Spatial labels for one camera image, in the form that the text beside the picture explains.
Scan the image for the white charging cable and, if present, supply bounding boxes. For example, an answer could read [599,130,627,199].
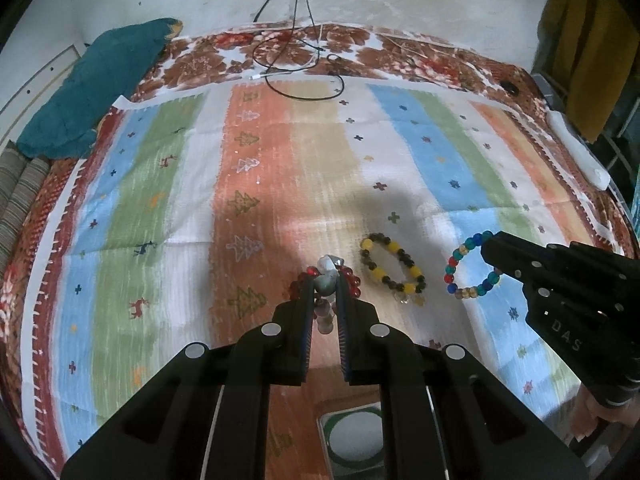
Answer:
[246,24,327,82]

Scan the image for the small black object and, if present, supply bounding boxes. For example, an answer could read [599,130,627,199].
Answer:
[499,79,520,96]

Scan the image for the yellow black bead bracelet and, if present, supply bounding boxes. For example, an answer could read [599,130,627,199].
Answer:
[359,232,428,307]

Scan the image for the green jade bangle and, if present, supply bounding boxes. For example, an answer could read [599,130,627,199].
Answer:
[320,406,384,466]

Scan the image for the grey striped folded blanket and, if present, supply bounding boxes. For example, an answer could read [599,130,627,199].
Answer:
[1,141,50,273]

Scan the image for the teal pillow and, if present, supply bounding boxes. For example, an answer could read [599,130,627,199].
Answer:
[16,18,182,159]

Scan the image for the mustard hanging garment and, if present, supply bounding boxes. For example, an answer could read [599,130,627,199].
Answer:
[539,0,639,143]

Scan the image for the white pink stone bracelet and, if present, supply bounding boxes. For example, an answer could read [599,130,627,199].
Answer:
[311,253,346,335]

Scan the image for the white rolled cloth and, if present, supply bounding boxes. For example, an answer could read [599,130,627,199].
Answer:
[546,110,611,191]

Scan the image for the multicolour bead bracelet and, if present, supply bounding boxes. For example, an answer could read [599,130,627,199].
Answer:
[442,231,504,302]

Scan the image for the silver metal tin box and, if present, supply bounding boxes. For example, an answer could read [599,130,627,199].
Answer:
[316,398,386,480]

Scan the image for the dark red bead bracelet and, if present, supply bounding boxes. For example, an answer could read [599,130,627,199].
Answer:
[288,264,362,302]

